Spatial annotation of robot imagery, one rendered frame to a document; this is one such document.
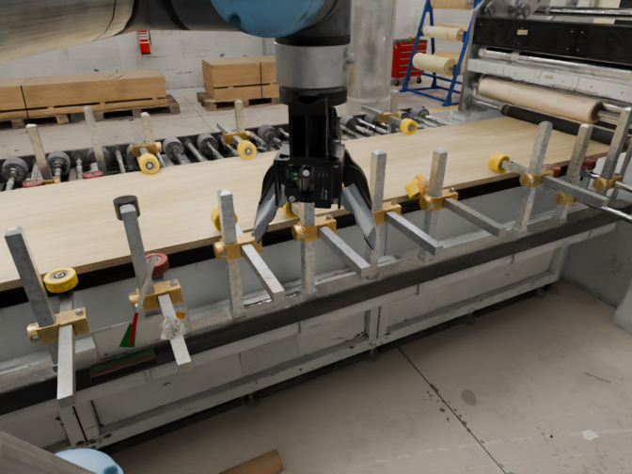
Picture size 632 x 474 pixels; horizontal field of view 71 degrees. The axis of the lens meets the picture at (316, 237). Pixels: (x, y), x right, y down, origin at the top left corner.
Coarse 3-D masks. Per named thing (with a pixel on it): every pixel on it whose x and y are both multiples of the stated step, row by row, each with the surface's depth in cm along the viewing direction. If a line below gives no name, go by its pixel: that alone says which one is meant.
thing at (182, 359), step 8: (152, 280) 131; (160, 280) 130; (160, 296) 123; (168, 296) 123; (160, 304) 120; (168, 304) 120; (168, 312) 117; (176, 336) 109; (176, 344) 106; (184, 344) 106; (176, 352) 104; (184, 352) 104; (176, 360) 103; (184, 360) 102; (184, 368) 102; (192, 368) 103
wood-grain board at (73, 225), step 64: (448, 128) 260; (512, 128) 260; (0, 192) 177; (64, 192) 177; (128, 192) 177; (192, 192) 177; (256, 192) 177; (384, 192) 177; (0, 256) 134; (64, 256) 134; (128, 256) 135
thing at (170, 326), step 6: (168, 318) 113; (174, 318) 112; (162, 324) 111; (168, 324) 112; (174, 324) 111; (180, 324) 111; (186, 324) 112; (162, 330) 110; (168, 330) 108; (174, 330) 110; (180, 330) 110; (186, 330) 110; (162, 336) 109; (168, 336) 108; (174, 336) 109
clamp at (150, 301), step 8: (176, 280) 128; (152, 288) 125; (160, 288) 125; (168, 288) 125; (176, 288) 125; (136, 296) 122; (152, 296) 123; (176, 296) 126; (144, 304) 123; (152, 304) 124
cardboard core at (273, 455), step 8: (264, 456) 166; (272, 456) 166; (240, 464) 164; (248, 464) 163; (256, 464) 163; (264, 464) 163; (272, 464) 164; (280, 464) 165; (224, 472) 160; (232, 472) 160; (240, 472) 160; (248, 472) 161; (256, 472) 161; (264, 472) 162; (272, 472) 164
